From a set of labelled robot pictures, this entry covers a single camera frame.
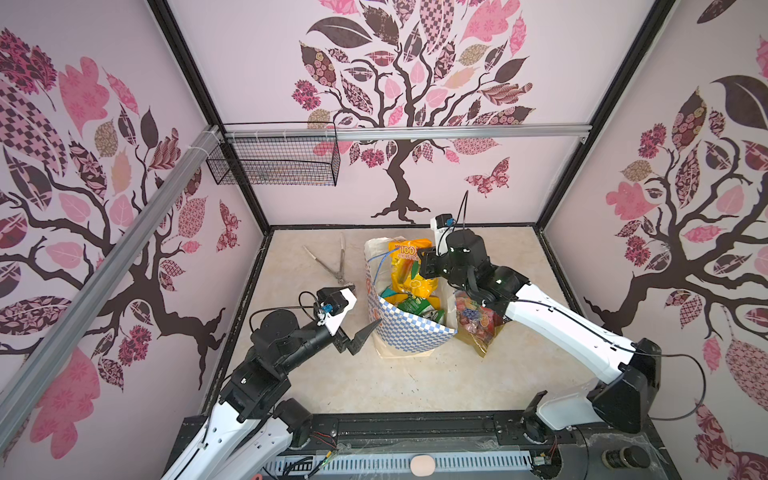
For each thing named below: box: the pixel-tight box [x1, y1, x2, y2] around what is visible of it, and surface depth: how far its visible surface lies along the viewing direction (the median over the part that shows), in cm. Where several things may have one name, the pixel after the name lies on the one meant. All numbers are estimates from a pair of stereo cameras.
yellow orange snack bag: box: [388, 238, 438, 298], surface depth 78 cm
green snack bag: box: [397, 297, 445, 324], surface depth 87 cm
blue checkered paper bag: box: [364, 237, 458, 357], surface depth 74 cm
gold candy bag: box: [455, 290, 505, 358], surface depth 87 cm
